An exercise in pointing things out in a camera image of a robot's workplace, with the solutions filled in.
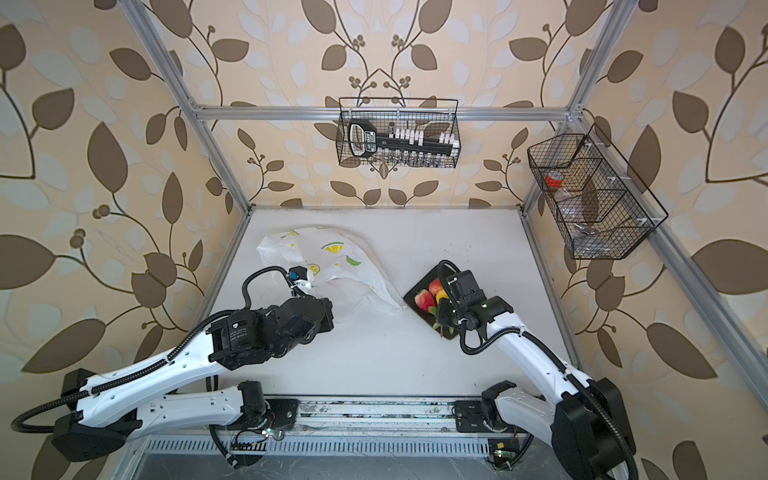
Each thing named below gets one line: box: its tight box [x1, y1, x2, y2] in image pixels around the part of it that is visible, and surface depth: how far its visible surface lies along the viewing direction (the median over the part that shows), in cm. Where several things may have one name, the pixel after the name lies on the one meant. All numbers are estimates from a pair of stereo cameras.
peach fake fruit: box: [414, 289, 437, 315], surface depth 93 cm
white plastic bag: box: [258, 227, 404, 322], surface depth 91 cm
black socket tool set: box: [348, 118, 461, 167], surface depth 86 cm
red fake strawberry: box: [429, 278, 443, 295], surface depth 94 cm
